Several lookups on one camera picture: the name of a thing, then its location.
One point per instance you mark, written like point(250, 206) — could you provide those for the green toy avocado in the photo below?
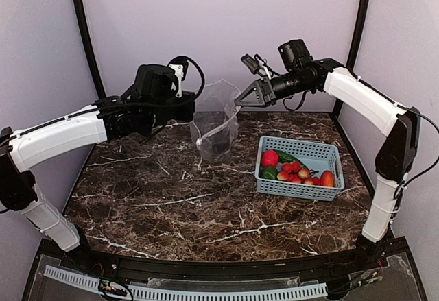
point(268, 173)

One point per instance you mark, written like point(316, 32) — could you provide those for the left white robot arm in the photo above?
point(145, 108)

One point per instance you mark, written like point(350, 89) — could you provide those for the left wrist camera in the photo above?
point(180, 66)

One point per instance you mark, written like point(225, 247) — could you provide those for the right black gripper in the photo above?
point(259, 86)

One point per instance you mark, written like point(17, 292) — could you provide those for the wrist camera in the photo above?
point(256, 65)
point(180, 66)

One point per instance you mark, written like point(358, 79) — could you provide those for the left black frame post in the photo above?
point(87, 45)

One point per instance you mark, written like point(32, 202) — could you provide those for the green toy cucumber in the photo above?
point(284, 157)

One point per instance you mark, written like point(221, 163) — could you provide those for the orange red toy mango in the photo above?
point(327, 179)

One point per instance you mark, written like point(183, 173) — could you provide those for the red toy fruit ball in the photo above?
point(269, 158)

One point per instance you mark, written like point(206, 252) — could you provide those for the black frame post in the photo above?
point(87, 45)
point(357, 33)

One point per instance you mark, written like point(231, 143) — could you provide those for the clear zip top bag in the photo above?
point(214, 127)

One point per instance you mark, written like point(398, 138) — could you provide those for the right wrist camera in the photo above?
point(256, 65)

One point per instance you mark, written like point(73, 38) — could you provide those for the black front rail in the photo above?
point(326, 267)

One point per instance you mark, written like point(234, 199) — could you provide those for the right black frame post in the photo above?
point(357, 33)

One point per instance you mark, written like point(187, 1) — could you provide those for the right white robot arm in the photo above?
point(400, 125)

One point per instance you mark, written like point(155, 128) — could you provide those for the light blue plastic basket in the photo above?
point(319, 157)

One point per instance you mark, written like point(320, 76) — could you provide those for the red lychee bunch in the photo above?
point(296, 173)

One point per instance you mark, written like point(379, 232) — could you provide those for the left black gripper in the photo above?
point(186, 113)

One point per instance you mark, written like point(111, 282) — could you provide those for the light blue slotted cable duct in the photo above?
point(169, 289)

